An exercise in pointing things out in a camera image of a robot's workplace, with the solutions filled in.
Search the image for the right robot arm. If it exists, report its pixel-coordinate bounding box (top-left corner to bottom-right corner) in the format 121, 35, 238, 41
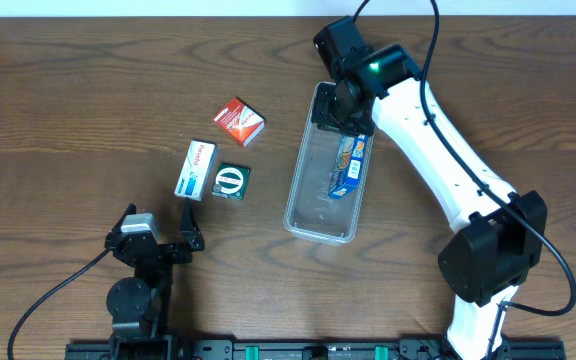
313, 40, 546, 359

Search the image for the clear plastic container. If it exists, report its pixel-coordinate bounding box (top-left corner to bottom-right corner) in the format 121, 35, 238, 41
284, 82, 373, 246

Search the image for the black cable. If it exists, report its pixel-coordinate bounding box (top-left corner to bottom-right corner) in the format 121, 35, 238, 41
351, 0, 576, 317
6, 248, 113, 360

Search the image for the green Zam-Buk tin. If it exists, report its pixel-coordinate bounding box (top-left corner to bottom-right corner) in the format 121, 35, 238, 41
212, 163, 251, 200

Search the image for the right black cable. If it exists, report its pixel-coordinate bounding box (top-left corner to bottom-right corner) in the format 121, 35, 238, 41
351, 0, 576, 317

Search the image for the left black cable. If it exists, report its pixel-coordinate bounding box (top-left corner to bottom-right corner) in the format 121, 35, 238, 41
6, 248, 113, 360

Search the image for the blue fever patch box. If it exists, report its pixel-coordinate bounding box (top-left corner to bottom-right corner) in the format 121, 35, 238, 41
328, 135, 367, 199

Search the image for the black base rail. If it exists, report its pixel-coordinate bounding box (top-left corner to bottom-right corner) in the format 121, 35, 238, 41
64, 337, 567, 360

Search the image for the white Panadol box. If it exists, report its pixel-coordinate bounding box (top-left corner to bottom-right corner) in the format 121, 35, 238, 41
174, 140, 217, 201

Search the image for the red Panadol Actifast box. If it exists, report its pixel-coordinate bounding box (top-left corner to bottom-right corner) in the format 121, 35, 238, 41
213, 97, 266, 147

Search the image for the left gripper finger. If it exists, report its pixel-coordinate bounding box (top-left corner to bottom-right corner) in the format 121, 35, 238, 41
178, 199, 203, 245
111, 203, 136, 234

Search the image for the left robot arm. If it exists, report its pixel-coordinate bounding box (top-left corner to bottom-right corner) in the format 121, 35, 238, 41
104, 200, 205, 340

